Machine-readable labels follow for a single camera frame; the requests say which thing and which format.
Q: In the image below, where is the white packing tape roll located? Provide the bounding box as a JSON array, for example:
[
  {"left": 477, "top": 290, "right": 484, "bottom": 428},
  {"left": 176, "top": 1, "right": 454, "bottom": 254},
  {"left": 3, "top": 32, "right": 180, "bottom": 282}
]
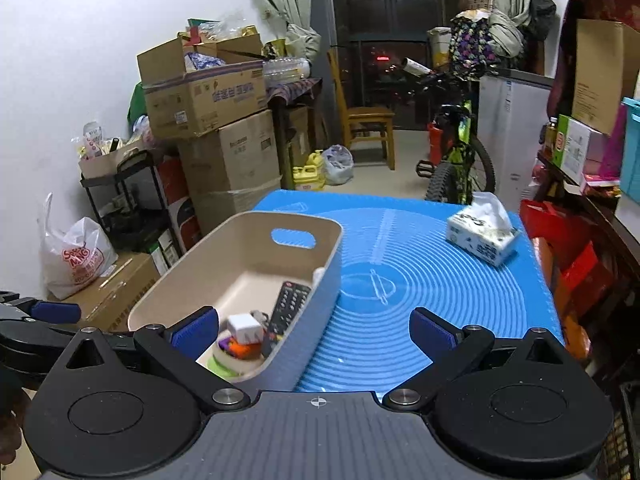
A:
[{"left": 206, "top": 344, "right": 265, "bottom": 378}]

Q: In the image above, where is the purple orange toy knife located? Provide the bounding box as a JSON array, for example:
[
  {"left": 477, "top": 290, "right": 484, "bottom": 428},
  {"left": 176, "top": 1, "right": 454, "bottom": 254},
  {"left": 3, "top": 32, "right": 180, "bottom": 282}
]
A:
[{"left": 217, "top": 337, "right": 262, "bottom": 361}]

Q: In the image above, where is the white power adapter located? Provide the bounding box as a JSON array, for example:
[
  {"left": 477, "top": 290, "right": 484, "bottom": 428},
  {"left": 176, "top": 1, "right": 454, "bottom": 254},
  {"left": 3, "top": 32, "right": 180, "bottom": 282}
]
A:
[{"left": 227, "top": 313, "right": 265, "bottom": 346}]

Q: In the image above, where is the beige plastic storage bin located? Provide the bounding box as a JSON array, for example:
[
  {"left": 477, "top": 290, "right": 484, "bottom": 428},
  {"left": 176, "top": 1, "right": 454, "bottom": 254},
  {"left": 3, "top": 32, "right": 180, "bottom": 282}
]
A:
[{"left": 128, "top": 211, "right": 343, "bottom": 396}]

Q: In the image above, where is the black tv remote control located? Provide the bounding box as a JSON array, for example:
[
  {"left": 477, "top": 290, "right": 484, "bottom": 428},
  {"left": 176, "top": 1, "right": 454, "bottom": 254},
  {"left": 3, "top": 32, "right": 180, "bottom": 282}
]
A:
[{"left": 260, "top": 281, "right": 311, "bottom": 359}]

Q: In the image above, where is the white red plastic bag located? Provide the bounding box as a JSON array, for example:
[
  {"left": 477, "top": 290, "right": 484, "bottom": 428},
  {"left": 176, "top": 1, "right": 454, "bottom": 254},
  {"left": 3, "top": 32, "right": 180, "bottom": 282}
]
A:
[{"left": 38, "top": 193, "right": 118, "bottom": 300}]

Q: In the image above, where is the brown cardboard box on floor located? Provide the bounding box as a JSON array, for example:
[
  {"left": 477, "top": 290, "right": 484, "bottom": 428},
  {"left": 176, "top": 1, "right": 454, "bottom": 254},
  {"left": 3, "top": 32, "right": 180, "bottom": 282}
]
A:
[{"left": 48, "top": 252, "right": 160, "bottom": 332}]

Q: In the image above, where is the blue silicone baking mat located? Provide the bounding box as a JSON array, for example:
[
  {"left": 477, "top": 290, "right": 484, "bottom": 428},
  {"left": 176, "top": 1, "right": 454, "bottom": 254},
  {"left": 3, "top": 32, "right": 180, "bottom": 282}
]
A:
[{"left": 257, "top": 190, "right": 562, "bottom": 396}]

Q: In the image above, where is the white tissue pack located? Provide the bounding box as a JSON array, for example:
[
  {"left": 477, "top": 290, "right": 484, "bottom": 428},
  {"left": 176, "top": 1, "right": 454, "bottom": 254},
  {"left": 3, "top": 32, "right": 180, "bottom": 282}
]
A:
[{"left": 446, "top": 192, "right": 520, "bottom": 268}]

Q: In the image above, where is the black metal shelf rack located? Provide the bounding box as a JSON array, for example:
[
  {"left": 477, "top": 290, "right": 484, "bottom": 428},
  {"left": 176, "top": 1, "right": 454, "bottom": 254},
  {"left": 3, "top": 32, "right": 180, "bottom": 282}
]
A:
[{"left": 80, "top": 150, "right": 183, "bottom": 261}]

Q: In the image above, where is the large stacked cardboard box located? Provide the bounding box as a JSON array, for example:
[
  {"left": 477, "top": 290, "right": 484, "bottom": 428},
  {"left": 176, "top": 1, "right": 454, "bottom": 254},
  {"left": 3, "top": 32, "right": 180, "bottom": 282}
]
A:
[{"left": 178, "top": 110, "right": 281, "bottom": 235}]

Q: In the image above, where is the green black bicycle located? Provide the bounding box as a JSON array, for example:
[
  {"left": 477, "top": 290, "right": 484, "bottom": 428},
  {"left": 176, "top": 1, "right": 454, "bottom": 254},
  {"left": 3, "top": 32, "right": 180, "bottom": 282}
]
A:
[{"left": 396, "top": 58, "right": 496, "bottom": 206}]

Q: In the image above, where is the yellow oil jug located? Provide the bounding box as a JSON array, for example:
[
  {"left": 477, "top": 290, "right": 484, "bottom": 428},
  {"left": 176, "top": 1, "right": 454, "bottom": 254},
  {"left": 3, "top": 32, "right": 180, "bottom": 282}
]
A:
[{"left": 293, "top": 150, "right": 326, "bottom": 191}]

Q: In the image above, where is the grey plastic bag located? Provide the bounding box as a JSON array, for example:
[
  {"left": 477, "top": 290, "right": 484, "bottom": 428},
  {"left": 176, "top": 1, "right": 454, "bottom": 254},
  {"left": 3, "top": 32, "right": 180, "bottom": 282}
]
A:
[{"left": 322, "top": 144, "right": 354, "bottom": 186}]

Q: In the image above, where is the green white carton box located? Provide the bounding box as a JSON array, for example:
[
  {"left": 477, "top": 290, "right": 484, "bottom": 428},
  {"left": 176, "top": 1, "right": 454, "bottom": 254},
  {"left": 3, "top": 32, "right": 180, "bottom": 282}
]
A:
[{"left": 553, "top": 115, "right": 608, "bottom": 184}]

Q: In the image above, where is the wooden chair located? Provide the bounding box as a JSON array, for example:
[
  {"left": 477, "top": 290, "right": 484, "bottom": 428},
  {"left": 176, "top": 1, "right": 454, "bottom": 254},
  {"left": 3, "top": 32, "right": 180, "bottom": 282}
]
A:
[{"left": 326, "top": 51, "right": 396, "bottom": 170}]

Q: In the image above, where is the white freezer cabinet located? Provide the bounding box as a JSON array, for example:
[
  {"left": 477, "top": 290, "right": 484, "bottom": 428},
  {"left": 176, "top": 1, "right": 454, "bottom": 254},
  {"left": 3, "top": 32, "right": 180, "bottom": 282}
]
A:
[{"left": 477, "top": 70, "right": 552, "bottom": 212}]

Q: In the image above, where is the open top cardboard box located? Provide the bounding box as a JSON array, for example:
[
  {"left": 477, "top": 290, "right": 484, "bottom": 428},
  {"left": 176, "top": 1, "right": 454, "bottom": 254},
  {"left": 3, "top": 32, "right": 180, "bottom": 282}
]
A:
[{"left": 137, "top": 35, "right": 267, "bottom": 141}]

